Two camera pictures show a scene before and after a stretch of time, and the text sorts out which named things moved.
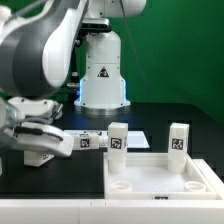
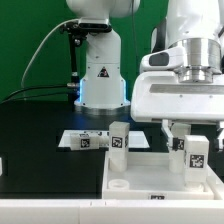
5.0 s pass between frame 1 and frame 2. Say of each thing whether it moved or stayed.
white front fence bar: stayed
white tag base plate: stayed
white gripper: moved
